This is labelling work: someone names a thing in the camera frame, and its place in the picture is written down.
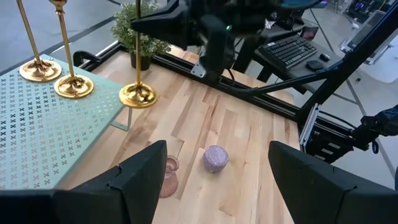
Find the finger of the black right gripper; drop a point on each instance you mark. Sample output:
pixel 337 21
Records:
pixel 164 26

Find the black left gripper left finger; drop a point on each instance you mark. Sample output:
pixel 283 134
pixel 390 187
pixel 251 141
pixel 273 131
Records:
pixel 124 193

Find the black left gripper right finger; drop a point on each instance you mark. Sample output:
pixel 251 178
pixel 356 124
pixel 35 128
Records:
pixel 326 199

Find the pink ribbed glass candle holder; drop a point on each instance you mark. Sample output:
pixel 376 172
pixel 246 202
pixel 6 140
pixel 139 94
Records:
pixel 169 183

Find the tall gold candlestick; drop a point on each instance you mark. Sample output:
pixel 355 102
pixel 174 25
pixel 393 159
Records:
pixel 74 87
pixel 138 96
pixel 40 71

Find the pink patterned candle tin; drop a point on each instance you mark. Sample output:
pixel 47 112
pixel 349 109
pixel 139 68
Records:
pixel 215 158

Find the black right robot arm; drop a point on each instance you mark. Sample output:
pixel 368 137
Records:
pixel 217 46

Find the green artificial plant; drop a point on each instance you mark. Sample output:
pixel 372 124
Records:
pixel 124 31

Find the black plant pot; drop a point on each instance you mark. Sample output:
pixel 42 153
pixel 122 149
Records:
pixel 141 62

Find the black controller box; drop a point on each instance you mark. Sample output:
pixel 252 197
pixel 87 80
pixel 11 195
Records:
pixel 326 146

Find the silver metal mounting plate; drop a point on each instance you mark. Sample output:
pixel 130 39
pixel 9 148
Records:
pixel 309 127

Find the black computer keyboard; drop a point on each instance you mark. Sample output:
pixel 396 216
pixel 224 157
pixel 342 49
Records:
pixel 287 51

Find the green perforated metal side table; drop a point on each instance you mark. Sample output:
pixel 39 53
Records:
pixel 46 130

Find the dark red pouch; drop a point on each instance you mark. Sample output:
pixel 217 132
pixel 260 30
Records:
pixel 309 32

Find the black keyboard desk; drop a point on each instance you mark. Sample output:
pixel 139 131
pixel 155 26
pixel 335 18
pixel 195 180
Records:
pixel 298 73

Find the black oval puck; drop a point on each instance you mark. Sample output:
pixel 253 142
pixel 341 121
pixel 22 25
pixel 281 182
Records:
pixel 314 65

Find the black computer mouse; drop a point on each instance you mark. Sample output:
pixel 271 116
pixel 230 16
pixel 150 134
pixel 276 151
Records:
pixel 325 57

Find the silver metal bracket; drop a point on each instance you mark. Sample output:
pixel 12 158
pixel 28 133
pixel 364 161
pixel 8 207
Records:
pixel 198 70

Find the black frame brace bar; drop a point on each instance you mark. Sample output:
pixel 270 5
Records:
pixel 280 84

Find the black rig frame post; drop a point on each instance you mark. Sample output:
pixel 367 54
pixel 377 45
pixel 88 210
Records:
pixel 351 62

